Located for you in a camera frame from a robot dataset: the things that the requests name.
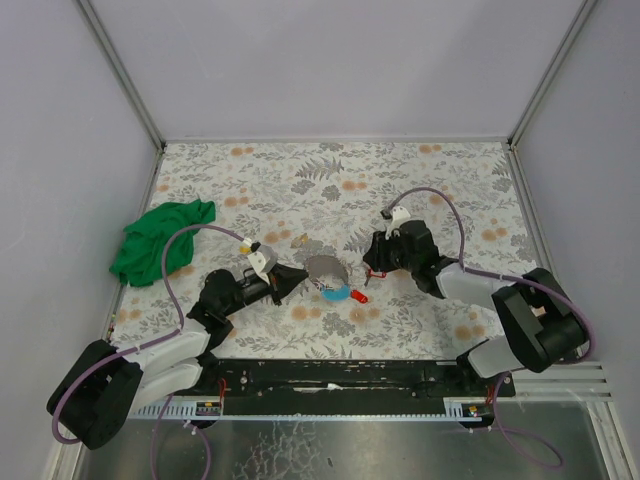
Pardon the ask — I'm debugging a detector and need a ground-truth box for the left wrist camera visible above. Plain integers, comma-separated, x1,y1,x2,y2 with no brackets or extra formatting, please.
248,242,278,275

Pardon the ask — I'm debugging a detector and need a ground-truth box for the green cloth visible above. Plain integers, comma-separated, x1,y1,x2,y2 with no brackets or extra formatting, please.
109,199,216,288

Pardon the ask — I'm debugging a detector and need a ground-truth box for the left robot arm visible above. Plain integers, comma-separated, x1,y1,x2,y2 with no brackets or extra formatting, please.
46,263,309,450

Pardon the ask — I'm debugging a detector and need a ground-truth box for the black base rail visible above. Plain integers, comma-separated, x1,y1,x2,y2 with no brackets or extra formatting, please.
177,358,515,417

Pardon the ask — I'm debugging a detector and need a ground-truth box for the white cable duct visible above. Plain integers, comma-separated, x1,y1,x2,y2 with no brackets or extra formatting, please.
128,398,223,421

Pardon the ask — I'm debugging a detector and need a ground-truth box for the red key tag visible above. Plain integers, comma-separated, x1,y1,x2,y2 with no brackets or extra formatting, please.
364,269,387,287

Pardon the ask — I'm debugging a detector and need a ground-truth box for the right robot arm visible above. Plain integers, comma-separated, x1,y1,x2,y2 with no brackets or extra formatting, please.
363,220,589,378

